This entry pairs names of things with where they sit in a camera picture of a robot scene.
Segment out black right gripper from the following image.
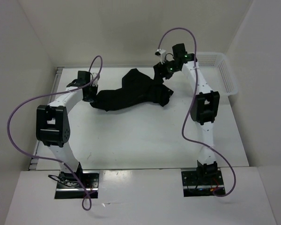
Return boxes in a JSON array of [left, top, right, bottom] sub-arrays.
[[153, 58, 180, 85]]

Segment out black shorts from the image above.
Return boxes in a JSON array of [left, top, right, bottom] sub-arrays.
[[90, 65, 174, 112]]

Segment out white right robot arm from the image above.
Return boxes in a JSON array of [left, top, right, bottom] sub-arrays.
[[155, 44, 220, 184]]

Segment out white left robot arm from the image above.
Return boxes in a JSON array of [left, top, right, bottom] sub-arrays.
[[36, 71, 100, 188]]

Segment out white plastic basket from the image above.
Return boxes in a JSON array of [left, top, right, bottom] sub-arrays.
[[196, 52, 238, 96]]

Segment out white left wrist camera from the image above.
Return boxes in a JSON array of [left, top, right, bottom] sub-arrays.
[[91, 73, 100, 87]]

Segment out aluminium frame rail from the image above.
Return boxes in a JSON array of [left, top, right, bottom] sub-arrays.
[[29, 67, 66, 171]]

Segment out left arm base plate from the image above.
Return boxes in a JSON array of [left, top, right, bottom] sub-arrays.
[[54, 170, 101, 200]]

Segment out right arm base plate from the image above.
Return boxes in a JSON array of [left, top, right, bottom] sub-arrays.
[[181, 169, 226, 197]]

